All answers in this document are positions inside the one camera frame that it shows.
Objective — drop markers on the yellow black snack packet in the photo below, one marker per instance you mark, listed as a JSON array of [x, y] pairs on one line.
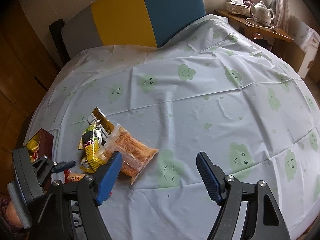
[[92, 140]]

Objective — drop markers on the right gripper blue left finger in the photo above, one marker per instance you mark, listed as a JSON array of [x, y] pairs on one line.
[[106, 175]]

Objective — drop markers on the white green-patterned tablecloth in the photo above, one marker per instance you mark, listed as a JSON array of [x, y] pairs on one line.
[[209, 89]]

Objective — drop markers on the grey yellow blue chair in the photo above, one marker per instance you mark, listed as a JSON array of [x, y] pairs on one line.
[[150, 23]]

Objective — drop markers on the gold tin box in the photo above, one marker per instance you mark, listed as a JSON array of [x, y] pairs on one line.
[[39, 145]]

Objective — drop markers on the orange clear cracker bag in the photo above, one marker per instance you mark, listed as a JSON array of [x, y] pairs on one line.
[[135, 154]]

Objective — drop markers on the white teapot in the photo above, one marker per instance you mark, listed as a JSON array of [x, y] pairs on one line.
[[261, 12]]

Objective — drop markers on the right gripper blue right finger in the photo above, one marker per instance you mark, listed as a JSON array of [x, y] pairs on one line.
[[212, 177]]

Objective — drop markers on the wooden side table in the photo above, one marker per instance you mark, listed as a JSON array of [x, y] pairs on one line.
[[284, 46]]

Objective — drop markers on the gold brown snack packet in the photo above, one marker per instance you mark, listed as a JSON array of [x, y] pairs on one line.
[[105, 124]]

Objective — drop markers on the tissue box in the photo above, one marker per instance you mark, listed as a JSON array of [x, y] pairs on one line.
[[239, 7]]

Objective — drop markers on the red-ended cracker packet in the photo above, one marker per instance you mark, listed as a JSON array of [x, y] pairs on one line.
[[71, 177]]

